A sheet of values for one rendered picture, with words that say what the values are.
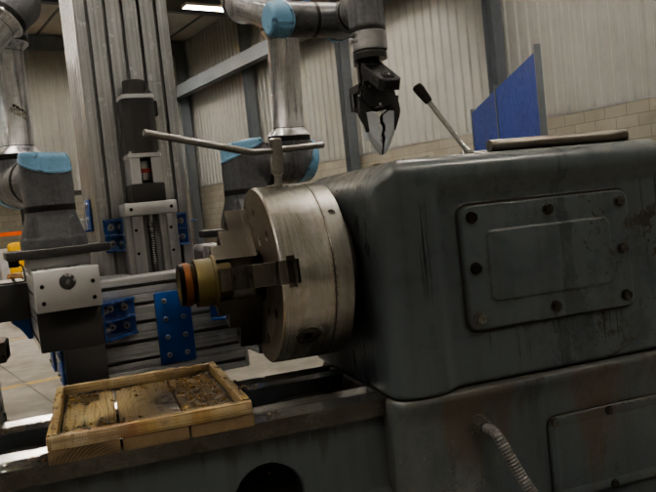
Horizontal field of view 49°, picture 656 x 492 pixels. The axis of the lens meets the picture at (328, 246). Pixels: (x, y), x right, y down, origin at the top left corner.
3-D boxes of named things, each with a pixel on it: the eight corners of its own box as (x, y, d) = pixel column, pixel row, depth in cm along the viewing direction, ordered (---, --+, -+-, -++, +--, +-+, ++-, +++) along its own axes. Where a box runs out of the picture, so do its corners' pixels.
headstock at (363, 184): (538, 317, 177) (524, 160, 175) (692, 346, 132) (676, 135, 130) (311, 355, 158) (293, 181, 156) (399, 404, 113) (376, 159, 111)
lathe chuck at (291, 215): (288, 325, 149) (279, 175, 142) (340, 380, 120) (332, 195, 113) (246, 331, 146) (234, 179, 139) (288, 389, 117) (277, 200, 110)
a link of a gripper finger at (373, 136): (373, 156, 153) (369, 113, 153) (384, 153, 148) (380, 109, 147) (359, 157, 153) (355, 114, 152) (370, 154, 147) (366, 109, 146)
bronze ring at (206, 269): (224, 252, 131) (173, 258, 128) (232, 254, 122) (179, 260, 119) (228, 303, 131) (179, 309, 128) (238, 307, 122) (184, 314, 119)
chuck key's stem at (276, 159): (281, 201, 128) (277, 137, 126) (288, 202, 126) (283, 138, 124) (270, 203, 127) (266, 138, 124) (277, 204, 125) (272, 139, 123)
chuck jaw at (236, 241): (269, 266, 133) (256, 215, 139) (273, 251, 129) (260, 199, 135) (211, 273, 129) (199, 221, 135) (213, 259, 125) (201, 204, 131)
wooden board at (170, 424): (216, 380, 144) (214, 360, 144) (255, 426, 110) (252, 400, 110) (59, 407, 135) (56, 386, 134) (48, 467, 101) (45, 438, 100)
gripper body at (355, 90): (383, 114, 156) (377, 59, 155) (398, 107, 148) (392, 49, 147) (349, 116, 153) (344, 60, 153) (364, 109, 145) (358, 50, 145)
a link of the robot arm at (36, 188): (36, 205, 161) (28, 145, 161) (11, 210, 170) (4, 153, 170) (85, 202, 170) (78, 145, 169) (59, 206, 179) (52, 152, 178)
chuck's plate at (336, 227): (304, 322, 150) (296, 174, 143) (359, 377, 121) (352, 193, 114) (288, 325, 149) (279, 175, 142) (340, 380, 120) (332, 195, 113)
